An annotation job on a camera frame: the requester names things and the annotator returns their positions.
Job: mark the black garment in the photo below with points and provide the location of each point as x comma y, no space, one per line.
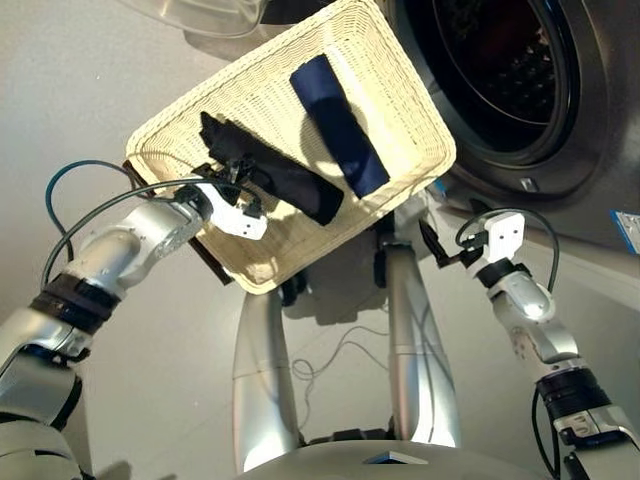
290,185

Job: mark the pale woven basket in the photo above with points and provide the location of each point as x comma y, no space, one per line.
260,90

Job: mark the grey washing machine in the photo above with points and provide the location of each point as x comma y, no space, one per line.
590,100

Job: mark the round washing machine door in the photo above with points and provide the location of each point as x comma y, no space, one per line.
200,20

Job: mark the navy blue garment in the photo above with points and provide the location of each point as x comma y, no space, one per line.
340,130

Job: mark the silver robot leg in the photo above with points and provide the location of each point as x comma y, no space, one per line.
260,390
420,380

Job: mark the blue energy label sticker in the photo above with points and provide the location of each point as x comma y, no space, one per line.
625,227

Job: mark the silver robot torso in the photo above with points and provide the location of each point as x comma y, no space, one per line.
325,460

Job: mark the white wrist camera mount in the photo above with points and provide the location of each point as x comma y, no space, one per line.
505,235
240,222

